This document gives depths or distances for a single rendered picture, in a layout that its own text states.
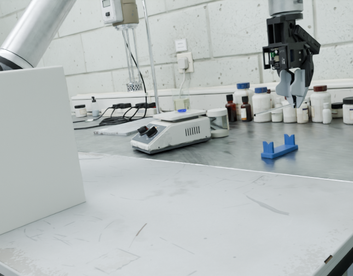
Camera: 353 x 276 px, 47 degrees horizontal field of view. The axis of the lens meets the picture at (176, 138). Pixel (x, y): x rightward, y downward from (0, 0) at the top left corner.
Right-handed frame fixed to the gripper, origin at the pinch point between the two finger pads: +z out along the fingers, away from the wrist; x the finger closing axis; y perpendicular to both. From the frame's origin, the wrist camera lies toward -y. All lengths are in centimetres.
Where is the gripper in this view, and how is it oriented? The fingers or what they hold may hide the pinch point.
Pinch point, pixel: (297, 102)
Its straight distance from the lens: 100.8
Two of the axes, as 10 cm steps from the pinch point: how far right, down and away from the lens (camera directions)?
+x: 6.4, 0.6, -7.7
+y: -7.6, 2.0, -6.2
